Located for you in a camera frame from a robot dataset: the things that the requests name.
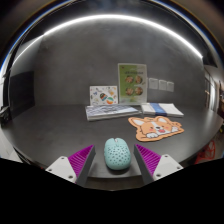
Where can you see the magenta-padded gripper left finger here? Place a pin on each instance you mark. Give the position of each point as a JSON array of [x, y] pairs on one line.
[[71, 166]]

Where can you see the white book with blue band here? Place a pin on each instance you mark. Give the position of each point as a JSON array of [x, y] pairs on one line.
[[163, 109]]

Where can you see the green food menu sign stand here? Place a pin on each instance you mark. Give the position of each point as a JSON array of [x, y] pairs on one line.
[[132, 83]]

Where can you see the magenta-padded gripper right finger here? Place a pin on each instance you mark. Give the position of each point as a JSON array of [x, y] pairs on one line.
[[156, 165]]

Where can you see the grey striped cover book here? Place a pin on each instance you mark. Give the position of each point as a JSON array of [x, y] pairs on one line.
[[111, 112]]

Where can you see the curved white light strip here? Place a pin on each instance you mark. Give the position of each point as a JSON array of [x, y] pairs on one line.
[[113, 16]]

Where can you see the white colourful sticker card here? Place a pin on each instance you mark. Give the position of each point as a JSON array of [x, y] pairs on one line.
[[103, 95]]

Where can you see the white wall socket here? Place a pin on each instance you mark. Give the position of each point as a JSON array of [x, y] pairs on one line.
[[170, 86], [162, 85], [153, 83]]

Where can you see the mint green perforated computer mouse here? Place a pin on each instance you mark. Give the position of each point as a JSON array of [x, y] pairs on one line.
[[117, 155]]

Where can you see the orange corgi-shaped mouse pad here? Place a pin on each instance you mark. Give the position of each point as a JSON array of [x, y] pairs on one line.
[[155, 128]]

